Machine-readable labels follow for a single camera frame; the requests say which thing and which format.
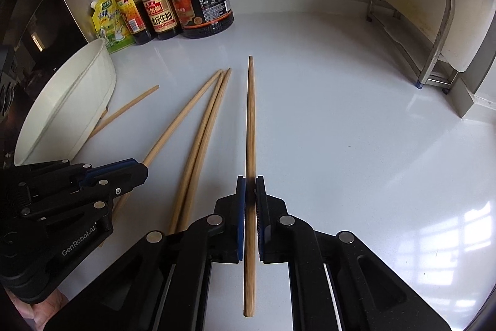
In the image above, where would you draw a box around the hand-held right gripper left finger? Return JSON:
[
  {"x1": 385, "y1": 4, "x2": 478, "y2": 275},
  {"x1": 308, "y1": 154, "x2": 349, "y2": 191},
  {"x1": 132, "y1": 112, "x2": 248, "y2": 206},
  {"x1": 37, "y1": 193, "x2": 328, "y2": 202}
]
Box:
[{"x1": 44, "y1": 176, "x2": 247, "y2": 331}]

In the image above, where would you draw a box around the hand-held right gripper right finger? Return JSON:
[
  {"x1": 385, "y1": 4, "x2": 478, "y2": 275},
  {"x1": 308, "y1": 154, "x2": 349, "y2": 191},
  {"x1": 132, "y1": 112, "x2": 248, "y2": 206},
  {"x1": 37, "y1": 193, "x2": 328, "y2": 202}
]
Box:
[{"x1": 255, "y1": 176, "x2": 452, "y2": 331}]

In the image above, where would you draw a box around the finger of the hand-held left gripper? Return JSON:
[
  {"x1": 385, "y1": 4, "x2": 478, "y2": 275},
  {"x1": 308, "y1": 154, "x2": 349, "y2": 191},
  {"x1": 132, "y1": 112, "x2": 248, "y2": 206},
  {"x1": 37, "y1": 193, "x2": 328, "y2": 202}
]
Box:
[
  {"x1": 21, "y1": 162, "x2": 149, "y2": 220},
  {"x1": 11, "y1": 159, "x2": 136, "y2": 197}
]

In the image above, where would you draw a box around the wooden chopstick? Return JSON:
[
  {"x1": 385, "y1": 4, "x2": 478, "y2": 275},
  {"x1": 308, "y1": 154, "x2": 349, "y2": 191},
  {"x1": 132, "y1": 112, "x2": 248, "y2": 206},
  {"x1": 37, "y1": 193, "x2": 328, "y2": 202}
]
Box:
[
  {"x1": 243, "y1": 56, "x2": 259, "y2": 318},
  {"x1": 88, "y1": 84, "x2": 160, "y2": 140},
  {"x1": 177, "y1": 68, "x2": 232, "y2": 234},
  {"x1": 110, "y1": 69, "x2": 223, "y2": 217},
  {"x1": 168, "y1": 69, "x2": 228, "y2": 235}
]

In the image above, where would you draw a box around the person's left hand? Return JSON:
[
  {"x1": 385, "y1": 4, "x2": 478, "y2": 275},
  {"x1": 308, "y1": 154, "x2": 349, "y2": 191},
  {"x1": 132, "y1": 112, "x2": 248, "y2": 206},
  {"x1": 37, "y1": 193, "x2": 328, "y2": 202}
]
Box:
[{"x1": 4, "y1": 286, "x2": 69, "y2": 331}]

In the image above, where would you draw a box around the white oval bowl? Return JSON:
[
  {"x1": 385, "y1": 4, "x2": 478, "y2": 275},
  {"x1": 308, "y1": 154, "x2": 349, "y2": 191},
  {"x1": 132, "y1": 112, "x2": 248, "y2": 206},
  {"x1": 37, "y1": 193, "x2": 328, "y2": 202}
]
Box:
[{"x1": 13, "y1": 37, "x2": 117, "y2": 167}]

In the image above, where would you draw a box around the yellow green seasoning pouch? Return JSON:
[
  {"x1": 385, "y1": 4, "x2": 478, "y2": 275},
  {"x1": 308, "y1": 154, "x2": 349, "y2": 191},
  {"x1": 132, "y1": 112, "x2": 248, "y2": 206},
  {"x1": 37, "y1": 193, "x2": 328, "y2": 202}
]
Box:
[{"x1": 90, "y1": 0, "x2": 136, "y2": 55}]

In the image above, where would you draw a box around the black glass kitchen appliance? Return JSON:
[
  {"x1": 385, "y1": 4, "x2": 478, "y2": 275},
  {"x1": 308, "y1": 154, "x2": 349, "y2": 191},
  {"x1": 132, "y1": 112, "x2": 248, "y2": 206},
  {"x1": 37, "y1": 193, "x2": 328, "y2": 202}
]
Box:
[{"x1": 0, "y1": 0, "x2": 90, "y2": 114}]

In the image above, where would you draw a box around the stainless steel rack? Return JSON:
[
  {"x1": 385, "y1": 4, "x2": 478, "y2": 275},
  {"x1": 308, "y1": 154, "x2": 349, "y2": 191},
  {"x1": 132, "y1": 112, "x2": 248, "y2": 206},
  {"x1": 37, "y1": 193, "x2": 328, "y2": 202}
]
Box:
[{"x1": 366, "y1": 0, "x2": 458, "y2": 95}]

